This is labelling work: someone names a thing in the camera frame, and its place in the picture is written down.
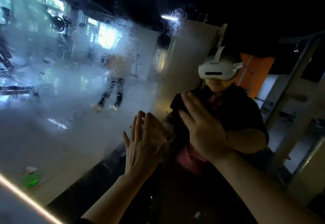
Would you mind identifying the large wall mirror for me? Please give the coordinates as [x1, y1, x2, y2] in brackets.
[0, 0, 325, 224]

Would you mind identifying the dark brown cleaning cloth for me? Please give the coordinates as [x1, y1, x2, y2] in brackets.
[168, 95, 193, 132]

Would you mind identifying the person's right hand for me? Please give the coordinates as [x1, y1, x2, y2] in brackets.
[179, 92, 230, 162]

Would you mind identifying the person's left hand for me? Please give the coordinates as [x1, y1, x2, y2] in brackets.
[122, 111, 169, 180]

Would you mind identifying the person's left forearm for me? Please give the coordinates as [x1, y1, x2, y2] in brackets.
[81, 172, 154, 224]

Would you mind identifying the person's right forearm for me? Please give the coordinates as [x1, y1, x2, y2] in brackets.
[211, 146, 324, 224]

